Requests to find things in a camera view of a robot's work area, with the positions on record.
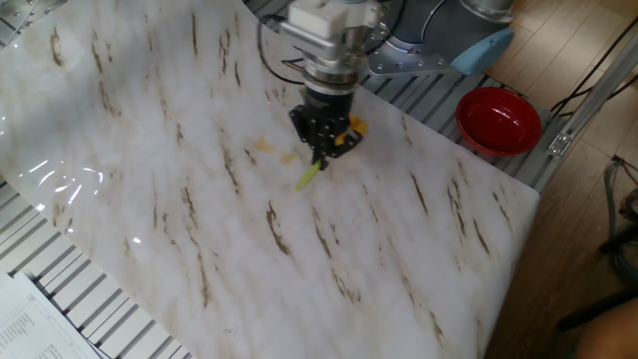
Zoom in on orange sauce stain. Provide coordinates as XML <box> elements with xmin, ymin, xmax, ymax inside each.
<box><xmin>252</xmin><ymin>135</ymin><xmax>300</xmax><ymax>167</ymax></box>

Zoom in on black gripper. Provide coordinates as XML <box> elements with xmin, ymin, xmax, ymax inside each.
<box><xmin>288</xmin><ymin>90</ymin><xmax>364</xmax><ymax>171</ymax></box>

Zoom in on marble pattern table sheet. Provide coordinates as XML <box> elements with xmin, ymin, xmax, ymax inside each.
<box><xmin>0</xmin><ymin>0</ymin><xmax>542</xmax><ymax>359</ymax></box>

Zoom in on black floor cables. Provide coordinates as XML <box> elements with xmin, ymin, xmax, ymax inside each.
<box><xmin>550</xmin><ymin>14</ymin><xmax>638</xmax><ymax>119</ymax></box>

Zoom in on person's bare forearm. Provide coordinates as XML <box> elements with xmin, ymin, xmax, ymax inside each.
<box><xmin>577</xmin><ymin>293</ymin><xmax>638</xmax><ymax>359</ymax></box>

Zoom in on black chair leg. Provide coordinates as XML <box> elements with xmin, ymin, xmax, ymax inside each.
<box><xmin>555</xmin><ymin>287</ymin><xmax>638</xmax><ymax>333</ymax></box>

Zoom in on red bowl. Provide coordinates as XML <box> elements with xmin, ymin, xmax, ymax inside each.
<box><xmin>456</xmin><ymin>87</ymin><xmax>543</xmax><ymax>158</ymax></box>

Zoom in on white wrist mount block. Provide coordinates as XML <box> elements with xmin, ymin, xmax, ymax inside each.
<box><xmin>278</xmin><ymin>0</ymin><xmax>384</xmax><ymax>64</ymax></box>

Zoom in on silver wrist sensor ring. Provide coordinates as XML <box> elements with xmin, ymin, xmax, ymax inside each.
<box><xmin>301</xmin><ymin>29</ymin><xmax>370</xmax><ymax>96</ymax></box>

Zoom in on printed paper sheets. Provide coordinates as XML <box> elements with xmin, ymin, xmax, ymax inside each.
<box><xmin>0</xmin><ymin>271</ymin><xmax>109</xmax><ymax>359</ymax></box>

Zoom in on aluminium frame post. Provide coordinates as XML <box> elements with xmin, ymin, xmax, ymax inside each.
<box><xmin>545</xmin><ymin>29</ymin><xmax>638</xmax><ymax>159</ymax></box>

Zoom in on grey cable coil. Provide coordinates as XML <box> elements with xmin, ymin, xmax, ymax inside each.
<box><xmin>600</xmin><ymin>157</ymin><xmax>638</xmax><ymax>288</ymax></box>

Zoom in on yellow sponge brush green handle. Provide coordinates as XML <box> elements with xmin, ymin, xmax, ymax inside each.
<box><xmin>293</xmin><ymin>113</ymin><xmax>370</xmax><ymax>192</ymax></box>

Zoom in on silver perforated metal plate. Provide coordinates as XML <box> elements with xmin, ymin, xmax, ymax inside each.
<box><xmin>0</xmin><ymin>0</ymin><xmax>69</xmax><ymax>49</ymax></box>

